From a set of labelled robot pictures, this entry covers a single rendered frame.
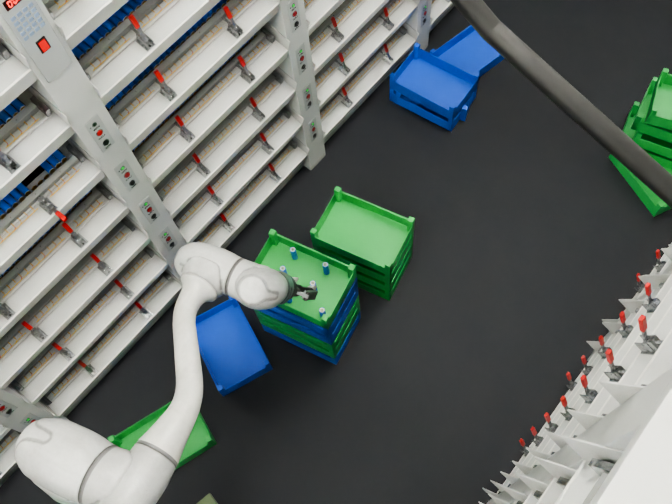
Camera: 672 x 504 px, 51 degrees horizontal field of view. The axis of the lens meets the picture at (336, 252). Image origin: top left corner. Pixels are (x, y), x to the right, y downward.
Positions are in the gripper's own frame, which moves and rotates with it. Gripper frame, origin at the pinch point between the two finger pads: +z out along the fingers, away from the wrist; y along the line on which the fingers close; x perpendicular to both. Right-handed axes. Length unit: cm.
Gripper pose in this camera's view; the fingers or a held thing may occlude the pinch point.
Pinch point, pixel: (301, 286)
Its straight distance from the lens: 208.5
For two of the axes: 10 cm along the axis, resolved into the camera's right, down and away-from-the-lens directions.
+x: 3.9, -9.2, -0.7
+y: 8.9, 3.9, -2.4
